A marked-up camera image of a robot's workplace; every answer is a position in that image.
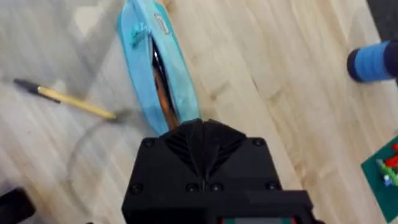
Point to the blue electric screwdriver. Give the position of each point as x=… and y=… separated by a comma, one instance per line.
x=371, y=62

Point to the light blue zip bag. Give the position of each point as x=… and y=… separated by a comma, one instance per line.
x=141, y=68

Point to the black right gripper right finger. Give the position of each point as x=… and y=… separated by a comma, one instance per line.
x=239, y=168

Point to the green board with toy blocks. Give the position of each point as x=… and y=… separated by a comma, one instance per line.
x=377, y=183

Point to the black block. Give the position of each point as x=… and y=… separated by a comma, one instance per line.
x=14, y=207

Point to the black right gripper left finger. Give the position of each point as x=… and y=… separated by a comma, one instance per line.
x=168, y=168

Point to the yellow pen with black cap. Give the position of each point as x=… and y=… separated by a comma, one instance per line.
x=71, y=101

